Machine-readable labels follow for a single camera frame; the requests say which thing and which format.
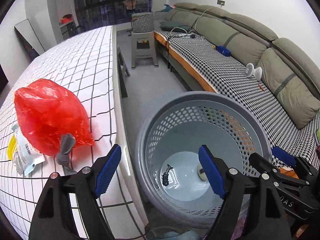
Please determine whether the dark green cushion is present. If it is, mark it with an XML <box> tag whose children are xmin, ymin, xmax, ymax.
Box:
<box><xmin>159</xmin><ymin>21</ymin><xmax>192</xmax><ymax>33</ymax></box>

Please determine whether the houndstooth sofa cover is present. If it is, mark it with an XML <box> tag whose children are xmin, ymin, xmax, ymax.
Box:
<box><xmin>153</xmin><ymin>12</ymin><xmax>319</xmax><ymax>167</ymax></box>

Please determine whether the red plastic bag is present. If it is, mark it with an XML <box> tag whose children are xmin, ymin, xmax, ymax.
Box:
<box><xmin>14</xmin><ymin>79</ymin><xmax>94</xmax><ymax>156</ymax></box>

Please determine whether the grey perforated laundry basket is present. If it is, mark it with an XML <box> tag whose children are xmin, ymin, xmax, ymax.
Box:
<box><xmin>135</xmin><ymin>92</ymin><xmax>271</xmax><ymax>228</ymax></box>

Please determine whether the black fishbone toy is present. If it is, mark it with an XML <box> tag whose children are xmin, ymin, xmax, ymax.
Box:
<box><xmin>162</xmin><ymin>164</ymin><xmax>173</xmax><ymax>186</ymax></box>

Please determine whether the yellow plastic ring lid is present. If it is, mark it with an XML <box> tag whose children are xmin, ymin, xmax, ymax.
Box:
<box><xmin>7</xmin><ymin>135</ymin><xmax>17</xmax><ymax>160</ymax></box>

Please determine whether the blue object on sofa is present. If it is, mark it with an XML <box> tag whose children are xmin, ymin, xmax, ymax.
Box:
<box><xmin>215</xmin><ymin>46</ymin><xmax>231</xmax><ymax>57</ymax></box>

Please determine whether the checkered white tablecloth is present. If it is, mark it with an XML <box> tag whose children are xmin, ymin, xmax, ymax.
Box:
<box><xmin>1</xmin><ymin>27</ymin><xmax>120</xmax><ymax>239</ymax></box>

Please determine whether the red item on desk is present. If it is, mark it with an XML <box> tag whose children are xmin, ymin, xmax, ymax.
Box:
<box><xmin>60</xmin><ymin>14</ymin><xmax>73</xmax><ymax>25</ymax></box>

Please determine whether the light blue wipes packet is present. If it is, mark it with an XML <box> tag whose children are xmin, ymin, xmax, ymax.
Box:
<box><xmin>12</xmin><ymin>124</ymin><xmax>45</xmax><ymax>176</ymax></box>

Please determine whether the hanging clothes rack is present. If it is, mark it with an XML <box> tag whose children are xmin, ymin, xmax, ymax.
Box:
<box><xmin>74</xmin><ymin>0</ymin><xmax>152</xmax><ymax>30</ymax></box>

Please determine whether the leaning mirror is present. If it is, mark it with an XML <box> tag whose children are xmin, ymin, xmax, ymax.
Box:
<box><xmin>14</xmin><ymin>19</ymin><xmax>45</xmax><ymax>61</ymax></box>

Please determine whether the grey plastic stool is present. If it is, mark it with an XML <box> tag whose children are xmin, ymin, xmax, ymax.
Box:
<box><xmin>131</xmin><ymin>31</ymin><xmax>158</xmax><ymax>69</ymax></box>

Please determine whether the olive green sofa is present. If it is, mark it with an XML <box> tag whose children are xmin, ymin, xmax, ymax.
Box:
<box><xmin>165</xmin><ymin>3</ymin><xmax>319</xmax><ymax>129</ymax></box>

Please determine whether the white charging cable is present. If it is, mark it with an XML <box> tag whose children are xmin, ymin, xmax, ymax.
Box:
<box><xmin>166</xmin><ymin>6</ymin><xmax>213</xmax><ymax>41</ymax></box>

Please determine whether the wall power socket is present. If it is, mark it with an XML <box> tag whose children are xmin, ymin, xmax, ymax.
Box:
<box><xmin>217</xmin><ymin>0</ymin><xmax>225</xmax><ymax>6</ymax></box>

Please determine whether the small white fan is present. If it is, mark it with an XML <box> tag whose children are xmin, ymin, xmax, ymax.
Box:
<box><xmin>245</xmin><ymin>63</ymin><xmax>263</xmax><ymax>81</ymax></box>

